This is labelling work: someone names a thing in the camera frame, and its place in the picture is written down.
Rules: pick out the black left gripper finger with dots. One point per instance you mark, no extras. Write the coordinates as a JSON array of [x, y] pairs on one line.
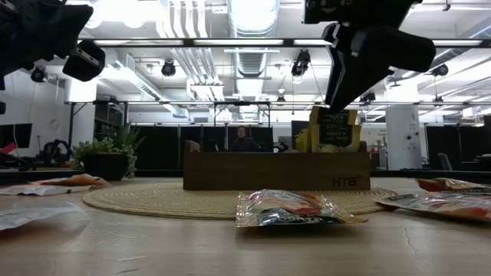
[[57, 17], [50, 44]]

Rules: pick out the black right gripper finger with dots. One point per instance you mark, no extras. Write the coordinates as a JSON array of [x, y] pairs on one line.
[[334, 69], [360, 69]]

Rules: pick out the dark wooden tea box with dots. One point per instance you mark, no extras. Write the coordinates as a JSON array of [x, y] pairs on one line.
[[268, 172]]

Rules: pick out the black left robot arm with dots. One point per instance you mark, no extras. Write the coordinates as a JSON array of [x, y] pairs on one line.
[[2, 108]]

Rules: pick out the black background robot arm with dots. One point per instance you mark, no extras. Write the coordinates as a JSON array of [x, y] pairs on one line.
[[53, 153]]

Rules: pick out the orange and white tea packet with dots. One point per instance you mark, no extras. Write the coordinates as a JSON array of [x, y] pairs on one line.
[[30, 216], [76, 181], [38, 190]]

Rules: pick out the plain golden orange tea packet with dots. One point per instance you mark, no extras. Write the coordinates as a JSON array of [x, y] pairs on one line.
[[449, 184]]

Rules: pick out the orange mango tea packet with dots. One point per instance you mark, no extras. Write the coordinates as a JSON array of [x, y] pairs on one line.
[[441, 209], [291, 209], [473, 194]]

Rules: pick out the black ceiling spot lamp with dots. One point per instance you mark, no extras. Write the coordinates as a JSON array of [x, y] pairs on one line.
[[440, 70], [301, 63], [38, 74], [169, 68]]

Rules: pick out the white pillar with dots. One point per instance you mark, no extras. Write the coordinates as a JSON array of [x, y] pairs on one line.
[[403, 138]]

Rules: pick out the black partition panel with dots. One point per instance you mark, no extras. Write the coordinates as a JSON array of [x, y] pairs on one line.
[[435, 145], [165, 149]]

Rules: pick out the person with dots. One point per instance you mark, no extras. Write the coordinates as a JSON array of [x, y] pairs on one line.
[[243, 143]]

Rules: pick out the grey office chair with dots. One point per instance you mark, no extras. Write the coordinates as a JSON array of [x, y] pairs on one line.
[[445, 161]]

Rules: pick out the potted green succulent plant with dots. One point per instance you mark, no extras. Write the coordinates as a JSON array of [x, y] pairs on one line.
[[107, 161]]

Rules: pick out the round woven beige placemat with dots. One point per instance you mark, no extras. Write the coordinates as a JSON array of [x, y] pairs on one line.
[[161, 201]]

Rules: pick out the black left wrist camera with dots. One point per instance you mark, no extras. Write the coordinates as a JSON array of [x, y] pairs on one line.
[[84, 61]]

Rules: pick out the black aluminium rig frame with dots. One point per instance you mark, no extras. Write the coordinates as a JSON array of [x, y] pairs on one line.
[[245, 42]]

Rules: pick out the silver ceiling air duct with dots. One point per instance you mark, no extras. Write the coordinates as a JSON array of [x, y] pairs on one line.
[[253, 19]]

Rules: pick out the dark wall monitor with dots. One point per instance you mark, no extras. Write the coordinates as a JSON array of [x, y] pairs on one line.
[[15, 135]]

